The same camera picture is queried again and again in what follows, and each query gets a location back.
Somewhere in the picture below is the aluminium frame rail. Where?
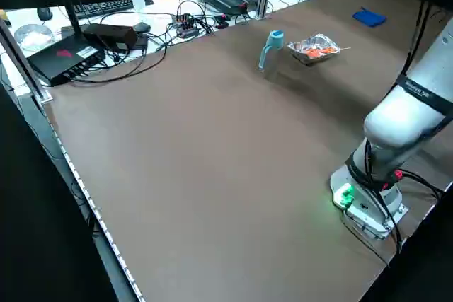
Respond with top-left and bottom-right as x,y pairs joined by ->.
0,18 -> 54,104

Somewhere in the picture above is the orange skewered food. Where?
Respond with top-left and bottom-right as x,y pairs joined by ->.
304,46 -> 336,59

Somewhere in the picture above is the black power brick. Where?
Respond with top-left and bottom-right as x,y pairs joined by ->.
83,23 -> 139,52

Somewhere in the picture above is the cable hub with red plugs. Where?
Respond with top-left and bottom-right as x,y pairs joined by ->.
172,13 -> 199,38

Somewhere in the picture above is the black keyboard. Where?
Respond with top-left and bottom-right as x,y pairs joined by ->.
72,0 -> 134,20

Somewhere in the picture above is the black looped table cable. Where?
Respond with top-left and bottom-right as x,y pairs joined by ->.
69,11 -> 168,86

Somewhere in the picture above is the blue dishcloth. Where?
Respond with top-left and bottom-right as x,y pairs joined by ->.
352,6 -> 387,28

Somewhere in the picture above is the black router box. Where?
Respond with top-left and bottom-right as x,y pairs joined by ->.
27,38 -> 107,87

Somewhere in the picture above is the clear seasoning bottle blue lid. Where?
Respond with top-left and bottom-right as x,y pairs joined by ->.
257,30 -> 286,79

